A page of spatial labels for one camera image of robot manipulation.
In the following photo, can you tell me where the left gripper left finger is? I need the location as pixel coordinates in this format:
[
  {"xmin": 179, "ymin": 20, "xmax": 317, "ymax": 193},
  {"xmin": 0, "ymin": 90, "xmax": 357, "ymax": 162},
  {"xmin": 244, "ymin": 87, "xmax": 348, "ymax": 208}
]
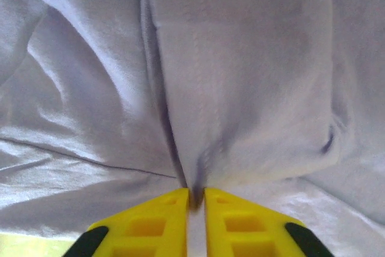
[{"xmin": 61, "ymin": 187, "xmax": 193, "ymax": 257}]

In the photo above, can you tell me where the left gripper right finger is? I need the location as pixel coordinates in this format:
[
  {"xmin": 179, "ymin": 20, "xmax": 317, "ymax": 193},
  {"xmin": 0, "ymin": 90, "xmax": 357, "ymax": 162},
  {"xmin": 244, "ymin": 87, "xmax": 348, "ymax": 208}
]
[{"xmin": 204, "ymin": 187, "xmax": 334, "ymax": 257}]

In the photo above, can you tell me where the purple printed t-shirt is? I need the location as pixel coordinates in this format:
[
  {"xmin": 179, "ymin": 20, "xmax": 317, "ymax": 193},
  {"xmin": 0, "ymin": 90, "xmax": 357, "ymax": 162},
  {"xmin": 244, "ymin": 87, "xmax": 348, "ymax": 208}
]
[{"xmin": 0, "ymin": 0, "xmax": 385, "ymax": 257}]

